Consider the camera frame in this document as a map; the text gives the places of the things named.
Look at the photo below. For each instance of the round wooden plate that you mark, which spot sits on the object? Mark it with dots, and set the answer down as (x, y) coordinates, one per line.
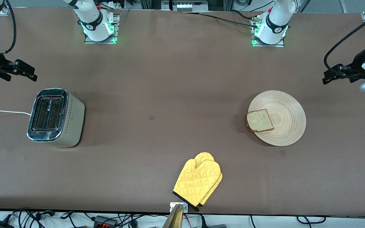
(287, 117)

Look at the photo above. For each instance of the brown bread slice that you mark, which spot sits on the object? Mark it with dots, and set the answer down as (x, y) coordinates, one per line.
(260, 121)

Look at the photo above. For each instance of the black power adapter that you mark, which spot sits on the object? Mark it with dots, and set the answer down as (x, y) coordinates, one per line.
(0, 225)

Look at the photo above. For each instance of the metal base plate of left arm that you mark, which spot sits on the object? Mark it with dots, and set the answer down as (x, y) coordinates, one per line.
(279, 45)

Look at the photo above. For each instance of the gold camera stand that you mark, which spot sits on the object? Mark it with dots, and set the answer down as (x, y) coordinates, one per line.
(174, 220)

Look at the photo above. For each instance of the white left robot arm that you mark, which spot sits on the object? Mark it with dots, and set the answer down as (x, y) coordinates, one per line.
(276, 22)

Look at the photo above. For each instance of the yellow quilted oven mitt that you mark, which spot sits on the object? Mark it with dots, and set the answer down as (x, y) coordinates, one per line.
(195, 180)
(205, 156)

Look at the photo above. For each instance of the white power strip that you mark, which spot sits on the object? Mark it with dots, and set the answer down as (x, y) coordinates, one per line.
(185, 6)

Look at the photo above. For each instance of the red and black connector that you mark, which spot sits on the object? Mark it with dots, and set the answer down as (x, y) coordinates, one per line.
(105, 221)

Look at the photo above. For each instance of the metal base plate of right arm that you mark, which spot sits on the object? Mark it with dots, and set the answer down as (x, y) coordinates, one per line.
(90, 41)

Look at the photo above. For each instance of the white metal bracket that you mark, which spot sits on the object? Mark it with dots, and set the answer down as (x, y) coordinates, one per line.
(171, 206)

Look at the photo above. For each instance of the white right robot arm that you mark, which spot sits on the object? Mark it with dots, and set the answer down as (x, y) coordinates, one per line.
(92, 19)

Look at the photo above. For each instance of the chrome and cream toaster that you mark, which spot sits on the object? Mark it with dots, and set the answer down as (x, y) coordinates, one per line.
(71, 126)

